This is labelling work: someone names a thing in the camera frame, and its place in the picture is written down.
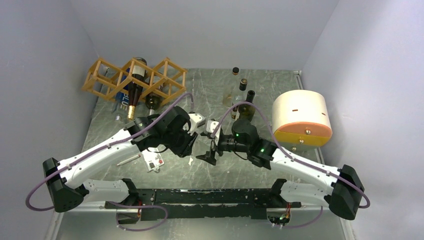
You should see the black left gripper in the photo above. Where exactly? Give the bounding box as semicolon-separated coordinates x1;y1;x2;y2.
162;124;199;158

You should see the dark bottle silver cap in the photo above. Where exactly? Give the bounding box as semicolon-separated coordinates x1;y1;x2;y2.
145;92;162;116

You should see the dark green wine bottle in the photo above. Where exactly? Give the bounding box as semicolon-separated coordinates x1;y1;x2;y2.
235;90;256;122

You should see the clear round glass bottle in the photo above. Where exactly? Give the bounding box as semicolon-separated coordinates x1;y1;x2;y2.
222;66;240;107

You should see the clear whisky bottle black label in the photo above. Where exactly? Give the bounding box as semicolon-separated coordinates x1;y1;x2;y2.
231;78;248;120

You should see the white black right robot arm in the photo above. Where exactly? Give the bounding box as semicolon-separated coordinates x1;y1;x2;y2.
196;119;365;221

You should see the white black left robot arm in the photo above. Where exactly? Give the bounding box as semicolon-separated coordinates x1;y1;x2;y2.
43;106;206;213

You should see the wooden wine rack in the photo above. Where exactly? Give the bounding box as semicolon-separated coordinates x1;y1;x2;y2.
81;57;188;106

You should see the red wine bottle gold cap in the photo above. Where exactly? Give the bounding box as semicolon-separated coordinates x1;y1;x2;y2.
127;65;146;121

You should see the blue labelled clear bottle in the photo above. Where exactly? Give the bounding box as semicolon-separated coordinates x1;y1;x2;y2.
111;91;130;124

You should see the clear plastic blister package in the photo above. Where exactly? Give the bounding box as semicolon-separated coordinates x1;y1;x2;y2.
141;147;165;173

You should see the white pink marker pen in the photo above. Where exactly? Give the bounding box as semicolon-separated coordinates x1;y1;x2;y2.
116;154;141;166

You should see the cream orange cylindrical drawer box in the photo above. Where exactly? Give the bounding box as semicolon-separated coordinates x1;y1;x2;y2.
271;89;333;149

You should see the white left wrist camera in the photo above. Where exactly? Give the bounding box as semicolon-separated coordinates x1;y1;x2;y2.
188;112;206;135

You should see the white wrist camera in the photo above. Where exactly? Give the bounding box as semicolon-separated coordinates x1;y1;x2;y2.
188;112;206;135
201;119;221;141

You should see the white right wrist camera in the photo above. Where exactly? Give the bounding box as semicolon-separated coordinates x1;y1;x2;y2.
201;119;221;141

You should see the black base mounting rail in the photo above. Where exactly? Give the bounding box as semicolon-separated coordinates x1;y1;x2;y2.
104;178;301;224

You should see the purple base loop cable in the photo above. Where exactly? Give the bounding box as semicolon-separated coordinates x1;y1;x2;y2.
109;202;169;233

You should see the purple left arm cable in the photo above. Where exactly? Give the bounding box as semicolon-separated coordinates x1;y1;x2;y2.
25;92;195;212

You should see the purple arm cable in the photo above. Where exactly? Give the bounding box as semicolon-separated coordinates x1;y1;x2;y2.
210;101;371;210
25;92;195;212

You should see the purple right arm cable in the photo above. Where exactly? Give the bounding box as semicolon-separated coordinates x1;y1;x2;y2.
210;101;371;210

